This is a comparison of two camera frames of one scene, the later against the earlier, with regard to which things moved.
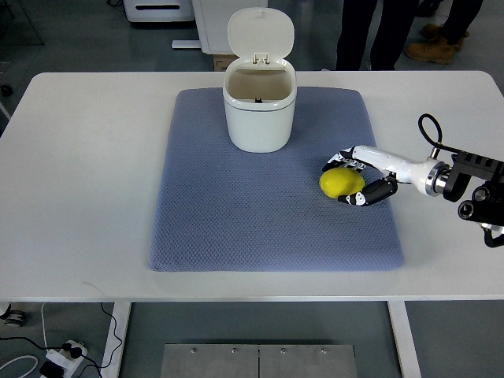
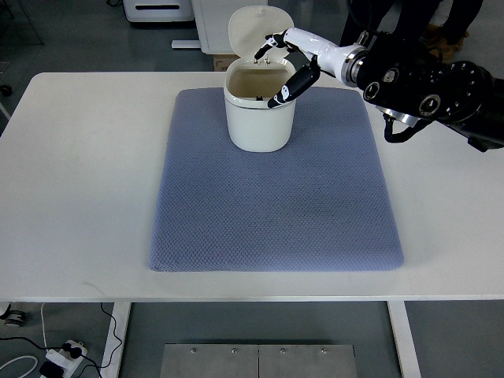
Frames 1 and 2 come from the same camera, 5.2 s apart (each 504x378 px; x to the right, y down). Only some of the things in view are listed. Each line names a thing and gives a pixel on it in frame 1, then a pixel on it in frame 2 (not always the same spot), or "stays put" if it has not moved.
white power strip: [64, 359] stays put
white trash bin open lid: [260, 87] stays put
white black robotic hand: [382, 171] → [339, 61]
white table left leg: [121, 314] stays put
